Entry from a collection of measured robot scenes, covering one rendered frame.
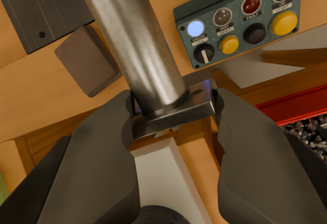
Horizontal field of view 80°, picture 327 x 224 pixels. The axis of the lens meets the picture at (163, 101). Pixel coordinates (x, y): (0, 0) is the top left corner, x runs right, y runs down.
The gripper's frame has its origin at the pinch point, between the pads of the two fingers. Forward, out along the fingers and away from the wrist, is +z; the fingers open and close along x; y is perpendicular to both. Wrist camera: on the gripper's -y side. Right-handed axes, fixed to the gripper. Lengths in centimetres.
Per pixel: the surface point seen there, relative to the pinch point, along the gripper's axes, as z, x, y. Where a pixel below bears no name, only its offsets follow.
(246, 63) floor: 97, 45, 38
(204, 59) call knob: 16.3, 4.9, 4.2
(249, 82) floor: 93, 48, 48
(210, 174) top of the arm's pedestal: 16.1, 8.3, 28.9
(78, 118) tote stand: 58, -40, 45
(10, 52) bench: 28.6, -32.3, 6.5
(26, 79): 24.2, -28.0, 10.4
